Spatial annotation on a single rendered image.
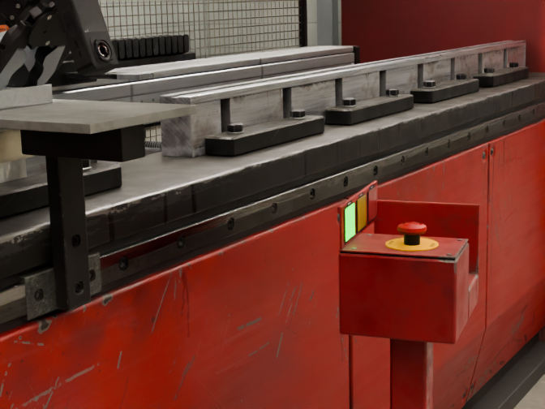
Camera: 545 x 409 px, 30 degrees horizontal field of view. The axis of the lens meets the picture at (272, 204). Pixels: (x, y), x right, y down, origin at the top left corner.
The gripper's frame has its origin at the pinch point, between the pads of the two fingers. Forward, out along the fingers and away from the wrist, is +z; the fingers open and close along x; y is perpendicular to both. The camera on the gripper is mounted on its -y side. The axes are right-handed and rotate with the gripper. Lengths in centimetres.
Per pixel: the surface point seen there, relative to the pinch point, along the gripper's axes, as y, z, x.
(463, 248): -45, -8, -42
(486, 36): 12, 14, -214
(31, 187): -7.8, 7.2, -1.0
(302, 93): -1, 8, -77
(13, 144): -1.0, 7.2, -3.8
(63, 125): -14.2, -10.5, 10.3
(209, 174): -14.0, 5.7, -29.7
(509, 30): 7, 8, -214
